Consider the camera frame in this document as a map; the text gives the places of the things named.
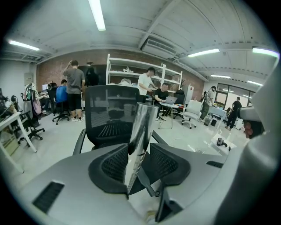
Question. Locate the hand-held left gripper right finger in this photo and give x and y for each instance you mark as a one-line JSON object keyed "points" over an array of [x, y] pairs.
{"points": [[197, 186]]}

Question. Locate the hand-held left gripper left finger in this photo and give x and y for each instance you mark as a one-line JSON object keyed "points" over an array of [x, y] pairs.
{"points": [[76, 197]]}

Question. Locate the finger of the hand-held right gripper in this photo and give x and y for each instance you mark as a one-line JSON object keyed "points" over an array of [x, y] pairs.
{"points": [[271, 99], [252, 171]]}

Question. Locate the silver metal vacuum tube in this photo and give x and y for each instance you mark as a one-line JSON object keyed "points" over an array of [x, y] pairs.
{"points": [[142, 131]]}

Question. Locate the ceiling light tube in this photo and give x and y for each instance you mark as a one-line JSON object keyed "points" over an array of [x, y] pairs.
{"points": [[254, 83], [204, 52], [97, 15], [220, 76], [265, 51], [24, 45]]}

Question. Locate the white low bench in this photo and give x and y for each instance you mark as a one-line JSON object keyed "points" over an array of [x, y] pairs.
{"points": [[219, 151]]}

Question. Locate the black brush attachment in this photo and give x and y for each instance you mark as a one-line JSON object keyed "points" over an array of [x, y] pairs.
{"points": [[219, 141]]}

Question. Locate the white work table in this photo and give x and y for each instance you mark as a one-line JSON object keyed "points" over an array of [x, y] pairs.
{"points": [[219, 111]]}

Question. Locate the black bin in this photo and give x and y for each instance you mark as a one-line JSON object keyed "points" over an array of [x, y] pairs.
{"points": [[207, 122], [213, 122]]}

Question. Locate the white office chair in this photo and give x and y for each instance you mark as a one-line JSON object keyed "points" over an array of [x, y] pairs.
{"points": [[193, 107]]}

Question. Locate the white cabinet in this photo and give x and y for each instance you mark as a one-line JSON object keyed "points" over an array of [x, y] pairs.
{"points": [[188, 94]]}

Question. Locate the round blue folding table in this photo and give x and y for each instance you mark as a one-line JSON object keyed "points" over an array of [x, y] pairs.
{"points": [[169, 106]]}

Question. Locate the silver laptop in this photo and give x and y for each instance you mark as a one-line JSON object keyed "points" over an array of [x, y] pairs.
{"points": [[171, 100]]}

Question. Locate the black mesh office chair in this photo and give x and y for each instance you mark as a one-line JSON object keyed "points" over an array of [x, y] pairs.
{"points": [[109, 105]]}

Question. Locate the pink bag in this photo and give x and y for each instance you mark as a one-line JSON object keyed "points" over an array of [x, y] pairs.
{"points": [[37, 105]]}

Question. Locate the white desk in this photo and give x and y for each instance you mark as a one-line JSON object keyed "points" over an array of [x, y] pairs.
{"points": [[8, 119]]}

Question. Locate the colourful backpack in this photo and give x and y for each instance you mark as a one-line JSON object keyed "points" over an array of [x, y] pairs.
{"points": [[28, 92]]}

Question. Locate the ceiling air conditioner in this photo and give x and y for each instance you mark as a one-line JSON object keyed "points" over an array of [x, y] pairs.
{"points": [[160, 47]]}

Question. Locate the white storage shelf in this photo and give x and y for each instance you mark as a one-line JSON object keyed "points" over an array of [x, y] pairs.
{"points": [[131, 61]]}

